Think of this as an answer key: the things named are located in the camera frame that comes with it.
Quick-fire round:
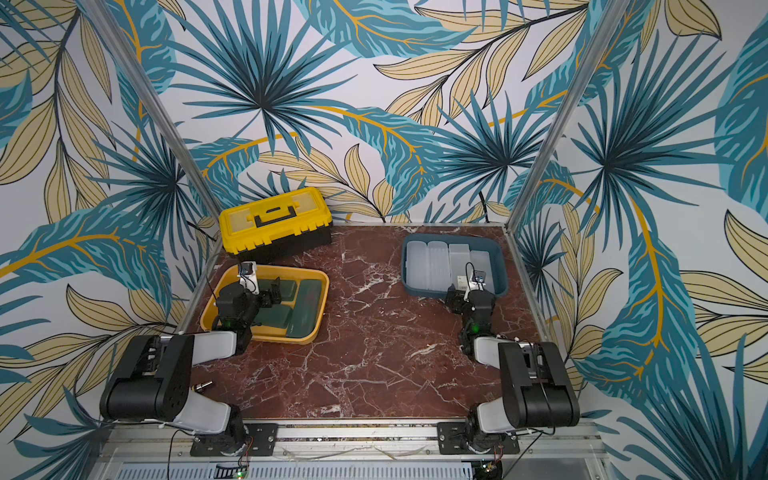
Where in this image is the green pencil case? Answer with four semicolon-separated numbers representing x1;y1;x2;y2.
280;280;298;303
286;280;323;339
252;304;292;330

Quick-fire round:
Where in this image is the yellow black screwdriver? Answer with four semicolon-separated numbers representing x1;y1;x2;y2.
192;381;213;392

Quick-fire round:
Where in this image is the yellow black toolbox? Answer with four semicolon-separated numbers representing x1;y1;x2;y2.
219;187;333;264

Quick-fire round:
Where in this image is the clear case stack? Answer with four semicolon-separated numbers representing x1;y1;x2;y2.
470;250;495;293

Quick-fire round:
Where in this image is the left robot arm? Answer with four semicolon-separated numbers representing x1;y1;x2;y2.
99;279;282;455

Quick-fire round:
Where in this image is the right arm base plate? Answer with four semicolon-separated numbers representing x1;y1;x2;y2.
436;419;520;455

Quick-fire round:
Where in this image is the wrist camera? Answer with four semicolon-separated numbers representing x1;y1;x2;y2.
238;261;260;295
464;268;486;301

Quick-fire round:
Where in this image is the clear ribbed case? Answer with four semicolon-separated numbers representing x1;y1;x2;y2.
405;241;429;290

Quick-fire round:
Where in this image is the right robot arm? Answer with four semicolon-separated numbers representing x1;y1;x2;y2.
445;287;581;453

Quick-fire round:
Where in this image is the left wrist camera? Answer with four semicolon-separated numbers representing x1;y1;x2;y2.
238;261;260;295

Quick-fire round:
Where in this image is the clear case with barcode label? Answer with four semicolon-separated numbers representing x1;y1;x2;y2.
449;243;473;292

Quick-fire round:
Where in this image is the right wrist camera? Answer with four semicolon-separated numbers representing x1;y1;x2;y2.
464;268;486;301

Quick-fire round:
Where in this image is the teal plastic tray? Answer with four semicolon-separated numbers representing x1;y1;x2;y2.
401;234;509;299

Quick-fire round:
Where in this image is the clear case with red pen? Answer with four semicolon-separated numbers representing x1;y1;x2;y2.
427;241;452;292

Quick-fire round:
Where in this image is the aluminium front rail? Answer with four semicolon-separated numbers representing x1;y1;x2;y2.
89;418;616;479

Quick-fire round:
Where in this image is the yellow plastic tray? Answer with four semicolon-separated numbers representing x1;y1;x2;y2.
199;262;331;346

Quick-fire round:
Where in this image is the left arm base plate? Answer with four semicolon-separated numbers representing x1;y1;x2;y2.
190;422;278;458

